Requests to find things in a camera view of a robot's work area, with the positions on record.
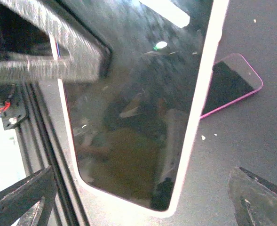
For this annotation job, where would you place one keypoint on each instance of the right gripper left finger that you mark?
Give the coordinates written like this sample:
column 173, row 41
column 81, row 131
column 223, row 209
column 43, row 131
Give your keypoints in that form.
column 29, row 201

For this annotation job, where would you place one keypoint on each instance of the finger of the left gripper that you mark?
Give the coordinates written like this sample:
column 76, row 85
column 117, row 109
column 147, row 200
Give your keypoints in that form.
column 40, row 40

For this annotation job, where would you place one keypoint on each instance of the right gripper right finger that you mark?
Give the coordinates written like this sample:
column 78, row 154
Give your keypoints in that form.
column 253, row 197

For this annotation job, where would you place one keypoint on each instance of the pink cased phone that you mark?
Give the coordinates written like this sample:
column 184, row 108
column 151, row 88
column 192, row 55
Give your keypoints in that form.
column 144, row 112

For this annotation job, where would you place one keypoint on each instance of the black phone pink edge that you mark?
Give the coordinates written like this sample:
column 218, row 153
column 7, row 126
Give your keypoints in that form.
column 233, row 79

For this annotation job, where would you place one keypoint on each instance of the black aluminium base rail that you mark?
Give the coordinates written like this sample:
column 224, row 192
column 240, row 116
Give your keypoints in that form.
column 40, row 148

